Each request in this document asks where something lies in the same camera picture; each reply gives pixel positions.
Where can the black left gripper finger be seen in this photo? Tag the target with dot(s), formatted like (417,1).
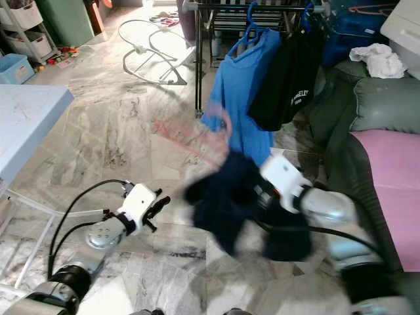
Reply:
(159,205)
(151,226)

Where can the dark navy shirt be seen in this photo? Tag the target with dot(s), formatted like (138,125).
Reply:
(236,197)

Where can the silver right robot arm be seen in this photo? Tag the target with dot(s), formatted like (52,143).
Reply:
(335,210)

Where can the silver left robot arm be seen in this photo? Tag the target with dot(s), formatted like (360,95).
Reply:
(98,237)

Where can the blue plastic hanger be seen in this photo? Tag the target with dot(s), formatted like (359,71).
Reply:
(308,16)
(254,29)

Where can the black printed shirt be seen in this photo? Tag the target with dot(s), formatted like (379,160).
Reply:
(285,85)

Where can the light blue shirt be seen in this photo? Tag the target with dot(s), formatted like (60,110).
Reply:
(239,85)

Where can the pink blanket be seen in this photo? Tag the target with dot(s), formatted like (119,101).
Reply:
(390,184)

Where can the grey green sofa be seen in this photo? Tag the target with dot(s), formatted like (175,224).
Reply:
(384,105)

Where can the white folding table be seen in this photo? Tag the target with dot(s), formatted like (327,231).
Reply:
(29,131)

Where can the crumpled white cloth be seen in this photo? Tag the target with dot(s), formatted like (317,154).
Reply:
(380,60)

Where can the dark blue plastic crate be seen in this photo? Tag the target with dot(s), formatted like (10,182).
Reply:
(354,36)

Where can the light blue plastic basket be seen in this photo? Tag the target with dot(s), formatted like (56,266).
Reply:
(14,69)

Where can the dark purple bin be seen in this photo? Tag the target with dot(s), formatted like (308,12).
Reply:
(186,20)

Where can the black metal drying rack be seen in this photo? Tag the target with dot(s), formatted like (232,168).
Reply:
(216,8)

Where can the green cabinet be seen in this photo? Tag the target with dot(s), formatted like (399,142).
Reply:
(65,23)

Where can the white storage box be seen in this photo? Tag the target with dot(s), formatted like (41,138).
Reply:
(403,33)

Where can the white shelf with bins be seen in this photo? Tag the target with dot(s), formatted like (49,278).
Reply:
(26,14)

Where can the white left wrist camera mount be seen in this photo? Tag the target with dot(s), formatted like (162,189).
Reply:
(138,205)

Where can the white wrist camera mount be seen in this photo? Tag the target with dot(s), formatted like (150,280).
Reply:
(283,177)
(138,205)

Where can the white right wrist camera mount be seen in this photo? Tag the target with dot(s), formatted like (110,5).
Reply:
(283,177)

